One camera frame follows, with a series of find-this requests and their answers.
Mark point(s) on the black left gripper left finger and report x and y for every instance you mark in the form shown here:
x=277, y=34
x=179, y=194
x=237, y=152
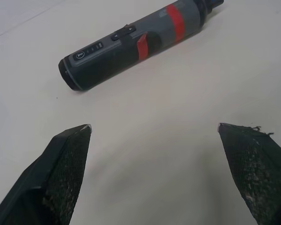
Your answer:
x=58, y=175

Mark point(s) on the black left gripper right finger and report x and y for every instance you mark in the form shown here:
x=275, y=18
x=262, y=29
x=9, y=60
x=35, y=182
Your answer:
x=257, y=173

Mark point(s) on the grey electric screwdriver with red tape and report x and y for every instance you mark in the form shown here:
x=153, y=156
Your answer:
x=133, y=44

